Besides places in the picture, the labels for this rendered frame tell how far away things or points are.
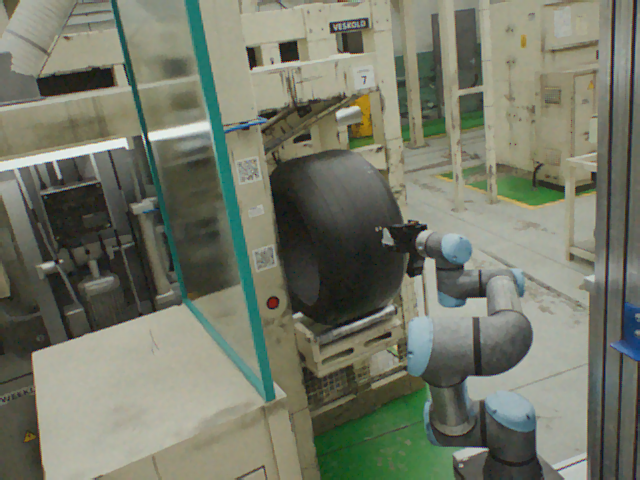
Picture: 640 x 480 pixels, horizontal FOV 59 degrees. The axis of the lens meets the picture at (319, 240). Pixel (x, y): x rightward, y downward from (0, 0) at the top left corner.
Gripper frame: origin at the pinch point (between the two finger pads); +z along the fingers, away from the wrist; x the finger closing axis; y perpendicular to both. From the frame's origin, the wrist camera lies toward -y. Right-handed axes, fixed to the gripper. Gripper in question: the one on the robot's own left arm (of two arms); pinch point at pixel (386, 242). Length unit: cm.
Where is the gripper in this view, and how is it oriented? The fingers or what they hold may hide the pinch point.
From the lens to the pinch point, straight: 175.6
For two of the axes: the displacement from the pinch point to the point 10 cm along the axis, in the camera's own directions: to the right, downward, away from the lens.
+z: -4.5, -1.1, 8.8
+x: -8.7, 2.8, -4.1
